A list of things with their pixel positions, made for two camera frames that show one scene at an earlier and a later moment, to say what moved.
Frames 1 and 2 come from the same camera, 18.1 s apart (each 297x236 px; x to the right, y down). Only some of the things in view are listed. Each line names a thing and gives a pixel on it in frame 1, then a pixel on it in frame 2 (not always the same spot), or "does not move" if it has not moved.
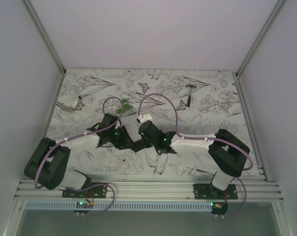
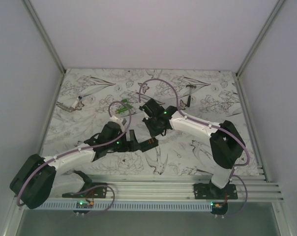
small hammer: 189,100 does not move
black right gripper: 146,144 to 153,133
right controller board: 219,208 does not move
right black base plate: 208,191 does not move
